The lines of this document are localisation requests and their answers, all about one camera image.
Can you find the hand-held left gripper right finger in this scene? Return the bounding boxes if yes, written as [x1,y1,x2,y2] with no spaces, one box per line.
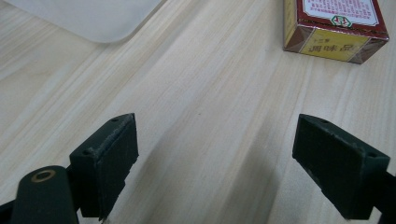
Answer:
[291,113,391,220]

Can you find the red and yellow seasoning box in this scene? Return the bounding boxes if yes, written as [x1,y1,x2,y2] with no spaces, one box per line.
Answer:
[282,0,390,65]

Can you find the white plastic tray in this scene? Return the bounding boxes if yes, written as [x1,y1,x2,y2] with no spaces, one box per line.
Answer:
[3,0,167,44]

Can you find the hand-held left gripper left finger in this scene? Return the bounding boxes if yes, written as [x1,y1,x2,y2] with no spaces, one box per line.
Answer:
[68,112,140,221]

